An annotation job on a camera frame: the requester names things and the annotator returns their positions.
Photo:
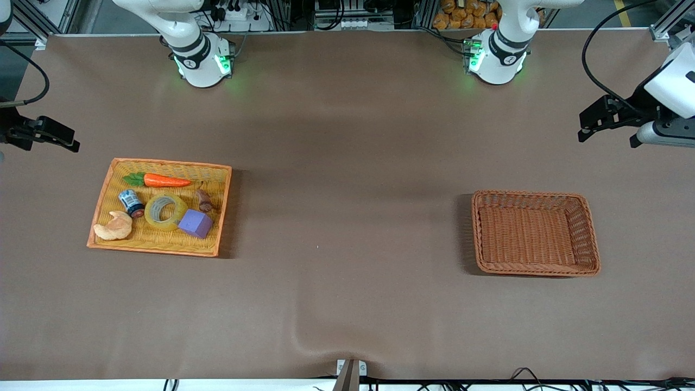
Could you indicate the yellow packing tape roll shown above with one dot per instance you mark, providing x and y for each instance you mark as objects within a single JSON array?
[{"x": 165, "y": 212}]

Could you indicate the orange-yellow woven tray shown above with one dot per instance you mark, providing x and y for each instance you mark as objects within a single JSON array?
[{"x": 163, "y": 239}]

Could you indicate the aluminium frame profile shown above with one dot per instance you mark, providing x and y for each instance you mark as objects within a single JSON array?
[
  {"x": 46, "y": 16},
  {"x": 670, "y": 24}
]

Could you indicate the purple cube block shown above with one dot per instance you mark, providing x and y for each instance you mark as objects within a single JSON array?
[{"x": 195, "y": 222}]

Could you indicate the small brown toy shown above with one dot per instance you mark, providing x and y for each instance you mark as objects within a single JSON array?
[{"x": 204, "y": 201}]

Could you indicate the metal table edge bracket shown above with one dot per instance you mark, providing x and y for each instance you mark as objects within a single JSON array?
[{"x": 351, "y": 372}]

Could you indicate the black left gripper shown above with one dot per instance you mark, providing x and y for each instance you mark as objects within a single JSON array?
[{"x": 640, "y": 104}]

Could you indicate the orange bread bag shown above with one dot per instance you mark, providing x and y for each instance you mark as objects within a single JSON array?
[{"x": 467, "y": 15}]

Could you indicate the brown wicker basket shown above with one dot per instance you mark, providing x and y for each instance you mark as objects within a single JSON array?
[{"x": 529, "y": 233}]

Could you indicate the white power strip with plugs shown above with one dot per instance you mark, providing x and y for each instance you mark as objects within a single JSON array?
[{"x": 244, "y": 16}]

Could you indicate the small white power strip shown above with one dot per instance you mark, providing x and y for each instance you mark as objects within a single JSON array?
[{"x": 355, "y": 24}]

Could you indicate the orange toy carrot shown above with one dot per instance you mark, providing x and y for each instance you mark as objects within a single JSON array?
[{"x": 163, "y": 180}]

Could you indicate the small blue white can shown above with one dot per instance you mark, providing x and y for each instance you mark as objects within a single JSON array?
[{"x": 131, "y": 202}]

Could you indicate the toy croissant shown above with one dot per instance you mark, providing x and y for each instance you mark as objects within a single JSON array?
[{"x": 114, "y": 227}]

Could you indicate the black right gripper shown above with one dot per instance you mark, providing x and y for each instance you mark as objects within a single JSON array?
[{"x": 12, "y": 134}]

